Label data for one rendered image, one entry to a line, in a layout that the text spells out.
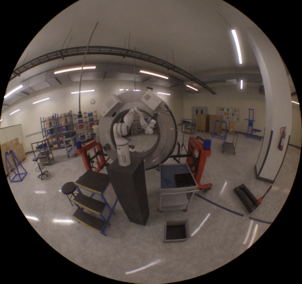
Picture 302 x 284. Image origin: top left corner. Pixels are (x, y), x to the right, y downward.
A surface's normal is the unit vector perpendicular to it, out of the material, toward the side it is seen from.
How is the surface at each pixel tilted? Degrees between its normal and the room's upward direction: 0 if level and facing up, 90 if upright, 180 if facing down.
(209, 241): 0
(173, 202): 0
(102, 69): 90
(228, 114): 90
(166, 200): 0
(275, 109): 90
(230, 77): 90
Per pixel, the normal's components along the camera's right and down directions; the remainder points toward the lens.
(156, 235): -0.04, -0.97
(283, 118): -0.82, 0.16
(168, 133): -0.07, 0.22
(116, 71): 0.58, 0.16
